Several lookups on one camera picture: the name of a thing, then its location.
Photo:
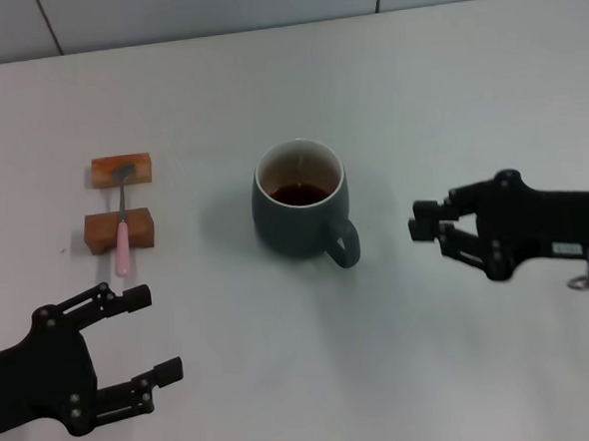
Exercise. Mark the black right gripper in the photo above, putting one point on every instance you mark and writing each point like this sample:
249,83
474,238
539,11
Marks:
540,225

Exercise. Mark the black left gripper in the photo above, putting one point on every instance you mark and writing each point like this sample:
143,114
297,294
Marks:
41,368

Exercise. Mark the grey ceramic cup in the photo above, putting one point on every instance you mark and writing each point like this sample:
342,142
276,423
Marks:
285,231

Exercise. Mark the dark notched wooden block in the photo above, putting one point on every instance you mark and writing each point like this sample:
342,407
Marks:
100,230

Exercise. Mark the dark coffee liquid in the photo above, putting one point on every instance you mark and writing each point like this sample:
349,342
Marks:
298,195

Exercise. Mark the light stained wooden block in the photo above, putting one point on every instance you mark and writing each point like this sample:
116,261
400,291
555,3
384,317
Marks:
141,167

